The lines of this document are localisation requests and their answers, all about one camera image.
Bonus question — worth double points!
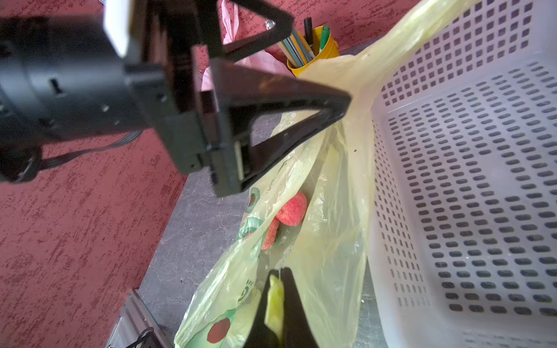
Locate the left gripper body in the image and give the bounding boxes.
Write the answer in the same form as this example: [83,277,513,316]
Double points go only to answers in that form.
[123,0,245,199]

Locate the peach in basket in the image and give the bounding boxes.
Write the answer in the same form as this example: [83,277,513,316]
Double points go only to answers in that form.
[262,218,280,250]
[276,191,308,226]

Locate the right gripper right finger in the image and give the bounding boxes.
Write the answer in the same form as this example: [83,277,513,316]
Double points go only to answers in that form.
[280,268,318,348]

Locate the pink plastic bag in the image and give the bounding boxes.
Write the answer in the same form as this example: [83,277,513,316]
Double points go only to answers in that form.
[196,1,294,78]

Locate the yellow pencil cup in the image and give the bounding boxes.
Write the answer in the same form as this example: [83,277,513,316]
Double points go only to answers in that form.
[284,26,340,77]

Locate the pencils in cup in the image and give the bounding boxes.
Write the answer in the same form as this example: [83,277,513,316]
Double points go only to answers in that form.
[278,17,332,69]

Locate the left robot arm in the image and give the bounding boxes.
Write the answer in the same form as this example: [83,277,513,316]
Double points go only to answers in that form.
[1,1,351,197]

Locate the white plastic basket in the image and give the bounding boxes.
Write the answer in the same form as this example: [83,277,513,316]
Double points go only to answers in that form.
[368,1,556,347]

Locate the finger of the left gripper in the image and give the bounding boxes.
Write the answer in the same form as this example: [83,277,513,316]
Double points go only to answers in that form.
[195,1,294,61]
[208,59,351,196]

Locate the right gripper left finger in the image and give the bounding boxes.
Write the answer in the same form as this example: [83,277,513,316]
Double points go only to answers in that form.
[244,270,279,348]

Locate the green avocado print bag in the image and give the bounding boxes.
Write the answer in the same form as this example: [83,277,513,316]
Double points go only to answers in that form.
[174,1,472,347]

